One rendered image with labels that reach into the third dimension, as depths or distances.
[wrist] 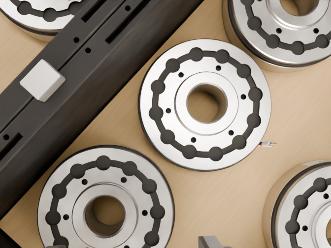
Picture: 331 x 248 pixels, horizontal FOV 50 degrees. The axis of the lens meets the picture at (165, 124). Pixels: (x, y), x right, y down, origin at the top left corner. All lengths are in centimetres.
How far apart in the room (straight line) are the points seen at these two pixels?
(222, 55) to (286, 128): 9
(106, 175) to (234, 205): 11
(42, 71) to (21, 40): 13
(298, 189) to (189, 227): 9
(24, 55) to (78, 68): 12
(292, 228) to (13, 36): 27
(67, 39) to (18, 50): 12
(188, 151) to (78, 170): 8
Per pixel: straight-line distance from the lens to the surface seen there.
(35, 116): 21
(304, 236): 30
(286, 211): 29
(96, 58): 21
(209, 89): 29
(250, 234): 32
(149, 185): 27
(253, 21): 30
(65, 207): 28
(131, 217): 27
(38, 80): 20
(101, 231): 29
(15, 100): 21
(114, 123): 30
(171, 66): 28
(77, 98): 22
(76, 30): 21
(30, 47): 33
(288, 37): 30
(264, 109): 28
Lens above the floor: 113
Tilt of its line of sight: 87 degrees down
